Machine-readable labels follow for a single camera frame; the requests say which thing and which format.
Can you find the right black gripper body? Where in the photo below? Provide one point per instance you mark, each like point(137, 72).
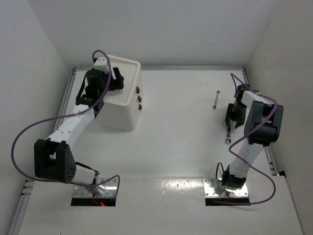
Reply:
point(239, 112)

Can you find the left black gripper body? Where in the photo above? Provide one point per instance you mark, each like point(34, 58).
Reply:
point(112, 80)

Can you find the short silver wrench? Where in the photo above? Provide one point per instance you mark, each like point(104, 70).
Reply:
point(214, 107)

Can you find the long silver ratchet wrench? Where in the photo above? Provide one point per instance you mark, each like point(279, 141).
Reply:
point(228, 140)

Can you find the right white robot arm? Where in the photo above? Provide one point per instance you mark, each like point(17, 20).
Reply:
point(262, 124)

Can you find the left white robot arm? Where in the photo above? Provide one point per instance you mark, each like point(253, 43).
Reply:
point(53, 157)

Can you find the white drawer cabinet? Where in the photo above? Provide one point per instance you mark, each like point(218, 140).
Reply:
point(120, 110)

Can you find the white front cover board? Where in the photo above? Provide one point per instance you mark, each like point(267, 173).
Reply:
point(157, 206)

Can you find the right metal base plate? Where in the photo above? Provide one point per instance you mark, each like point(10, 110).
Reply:
point(214, 190)

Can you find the metal base plate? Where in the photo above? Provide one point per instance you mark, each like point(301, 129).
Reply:
point(106, 190)
point(214, 190)

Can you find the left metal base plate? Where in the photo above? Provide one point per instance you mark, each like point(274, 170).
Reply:
point(106, 190)

